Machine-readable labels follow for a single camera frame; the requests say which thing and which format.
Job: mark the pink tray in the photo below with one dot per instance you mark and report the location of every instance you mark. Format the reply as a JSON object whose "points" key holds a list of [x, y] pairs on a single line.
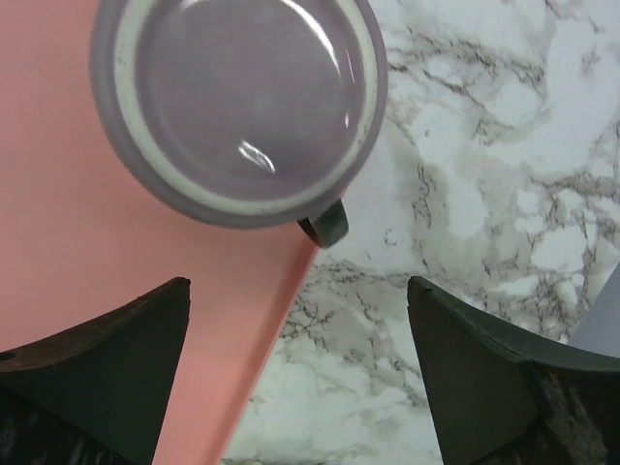
{"points": [[80, 236]]}

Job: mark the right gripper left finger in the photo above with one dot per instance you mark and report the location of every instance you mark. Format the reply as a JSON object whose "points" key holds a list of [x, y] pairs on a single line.
{"points": [[98, 392]]}

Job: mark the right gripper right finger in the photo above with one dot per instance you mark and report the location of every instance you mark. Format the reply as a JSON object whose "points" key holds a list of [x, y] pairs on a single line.
{"points": [[500, 394]]}

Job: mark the purple mug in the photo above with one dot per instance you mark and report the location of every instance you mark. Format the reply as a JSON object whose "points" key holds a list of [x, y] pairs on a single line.
{"points": [[242, 114]]}

